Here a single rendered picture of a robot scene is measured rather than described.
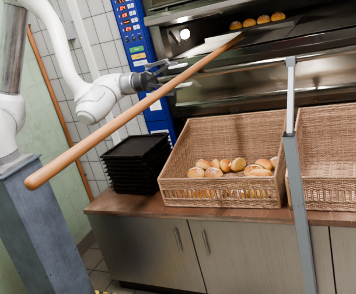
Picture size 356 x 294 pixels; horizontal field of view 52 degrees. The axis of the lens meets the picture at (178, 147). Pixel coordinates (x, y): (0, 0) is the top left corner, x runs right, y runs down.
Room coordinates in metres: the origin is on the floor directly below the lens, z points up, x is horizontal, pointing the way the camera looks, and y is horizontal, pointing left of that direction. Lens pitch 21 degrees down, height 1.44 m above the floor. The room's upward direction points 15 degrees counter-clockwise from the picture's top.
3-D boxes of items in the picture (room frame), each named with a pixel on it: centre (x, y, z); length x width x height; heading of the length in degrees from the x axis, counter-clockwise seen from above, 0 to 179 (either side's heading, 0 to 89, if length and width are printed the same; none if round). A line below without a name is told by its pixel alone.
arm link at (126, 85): (1.49, 0.12, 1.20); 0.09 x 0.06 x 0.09; 150
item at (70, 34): (2.27, 0.48, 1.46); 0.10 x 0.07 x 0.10; 60
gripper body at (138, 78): (1.45, 0.05, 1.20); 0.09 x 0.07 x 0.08; 60
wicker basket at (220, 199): (1.61, -0.22, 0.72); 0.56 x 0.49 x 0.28; 61
